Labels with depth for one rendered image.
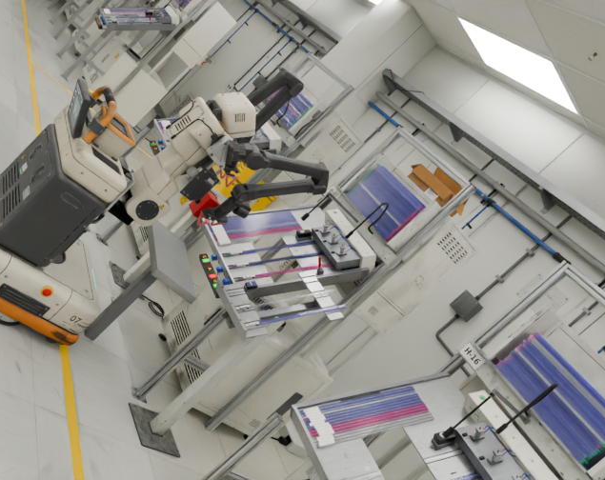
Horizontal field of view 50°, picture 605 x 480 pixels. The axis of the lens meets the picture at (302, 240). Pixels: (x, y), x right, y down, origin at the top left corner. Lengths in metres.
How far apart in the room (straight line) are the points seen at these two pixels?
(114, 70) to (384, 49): 2.90
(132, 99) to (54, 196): 4.97
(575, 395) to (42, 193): 2.14
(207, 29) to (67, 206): 5.02
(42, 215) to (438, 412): 1.75
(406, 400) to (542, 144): 3.12
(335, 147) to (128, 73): 3.43
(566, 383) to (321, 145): 2.62
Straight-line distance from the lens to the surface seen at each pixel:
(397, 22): 6.58
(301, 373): 3.64
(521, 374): 2.69
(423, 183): 3.96
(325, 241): 3.42
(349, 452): 2.48
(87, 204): 2.74
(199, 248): 4.70
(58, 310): 2.97
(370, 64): 6.57
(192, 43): 7.54
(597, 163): 5.09
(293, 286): 3.21
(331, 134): 4.61
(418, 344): 4.85
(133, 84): 7.56
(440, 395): 2.78
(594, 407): 2.56
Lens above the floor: 1.49
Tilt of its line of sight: 7 degrees down
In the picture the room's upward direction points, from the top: 47 degrees clockwise
